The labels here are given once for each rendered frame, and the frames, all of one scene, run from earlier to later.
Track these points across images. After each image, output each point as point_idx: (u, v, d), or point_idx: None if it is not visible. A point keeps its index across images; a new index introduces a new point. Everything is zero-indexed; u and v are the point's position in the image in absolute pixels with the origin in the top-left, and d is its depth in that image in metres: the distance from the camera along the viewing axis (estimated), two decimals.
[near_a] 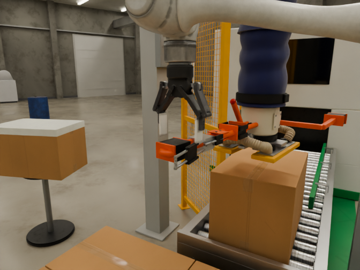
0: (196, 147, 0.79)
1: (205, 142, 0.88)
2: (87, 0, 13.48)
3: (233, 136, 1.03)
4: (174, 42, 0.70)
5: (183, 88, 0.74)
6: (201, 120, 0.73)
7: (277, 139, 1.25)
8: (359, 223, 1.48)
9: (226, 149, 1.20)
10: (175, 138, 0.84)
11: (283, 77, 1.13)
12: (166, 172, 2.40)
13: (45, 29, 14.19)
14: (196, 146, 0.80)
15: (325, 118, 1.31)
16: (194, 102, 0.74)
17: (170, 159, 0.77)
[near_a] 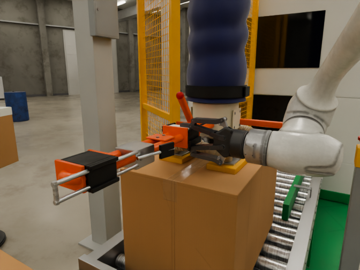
0: (113, 164, 0.51)
1: (140, 155, 0.59)
2: None
3: (182, 143, 0.76)
4: None
5: None
6: (190, 123, 0.78)
7: None
8: (347, 244, 1.02)
9: (174, 158, 0.94)
10: (91, 151, 0.55)
11: (238, 65, 0.89)
12: None
13: None
14: (115, 162, 0.52)
15: None
16: (206, 128, 0.75)
17: (77, 188, 0.47)
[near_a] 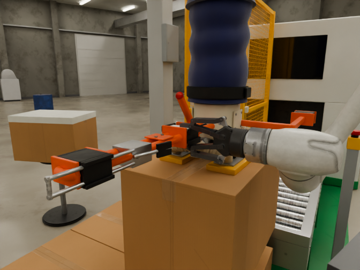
0: (109, 162, 0.52)
1: (136, 153, 0.60)
2: (89, 0, 13.69)
3: (181, 143, 0.76)
4: None
5: None
6: (190, 123, 0.78)
7: None
8: (343, 196, 1.69)
9: (175, 158, 0.94)
10: (88, 148, 0.55)
11: (240, 66, 0.89)
12: None
13: None
14: (110, 159, 0.52)
15: (292, 117, 1.11)
16: (206, 128, 0.75)
17: (72, 185, 0.48)
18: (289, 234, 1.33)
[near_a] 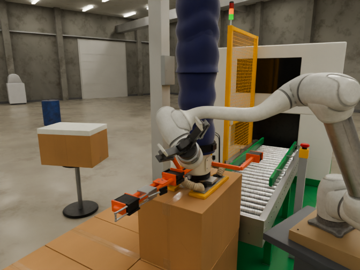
0: (137, 201, 1.11)
1: (149, 194, 1.19)
2: (91, 7, 14.24)
3: (173, 183, 1.35)
4: None
5: None
6: None
7: (210, 176, 1.61)
8: (297, 193, 2.24)
9: (170, 187, 1.53)
10: (126, 194, 1.14)
11: (208, 133, 1.48)
12: (169, 163, 3.16)
13: None
14: (138, 200, 1.11)
15: (247, 156, 1.70)
16: (196, 133, 0.90)
17: (122, 214, 1.07)
18: (250, 219, 1.89)
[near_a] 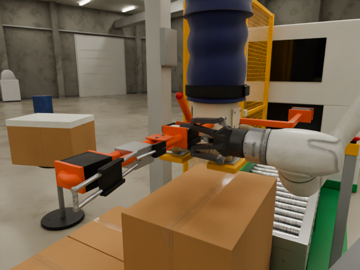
0: (119, 166, 0.51)
1: (139, 155, 0.60)
2: (88, 0, 13.68)
3: (182, 143, 0.76)
4: None
5: None
6: (190, 123, 0.78)
7: None
8: (340, 201, 1.68)
9: (175, 157, 0.94)
10: (90, 152, 0.55)
11: (238, 65, 0.89)
12: (170, 163, 2.60)
13: None
14: (120, 164, 0.52)
15: (290, 113, 1.12)
16: (206, 128, 0.75)
17: None
18: (286, 241, 1.33)
